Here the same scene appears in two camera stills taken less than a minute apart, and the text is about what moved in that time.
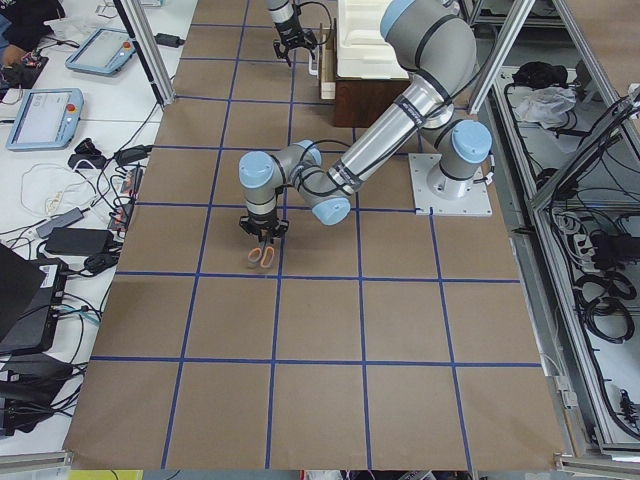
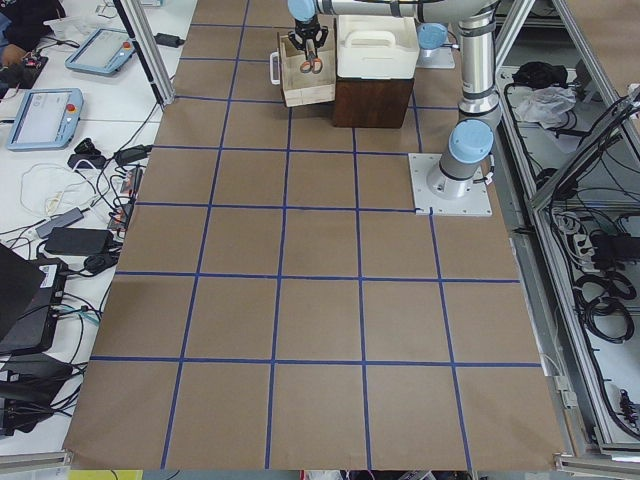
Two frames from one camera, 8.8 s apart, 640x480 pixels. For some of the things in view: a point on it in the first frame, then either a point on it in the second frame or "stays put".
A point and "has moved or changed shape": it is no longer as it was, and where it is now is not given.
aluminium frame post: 152,53 stays put
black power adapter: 168,40 stays put
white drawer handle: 310,62 -> 275,73
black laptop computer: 31,293 stays put
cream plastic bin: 362,49 stays put
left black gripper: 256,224 -> 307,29
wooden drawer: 328,62 has moved or changed shape
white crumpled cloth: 547,105 stays put
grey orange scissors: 265,255 -> 313,62
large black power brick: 78,241 stays put
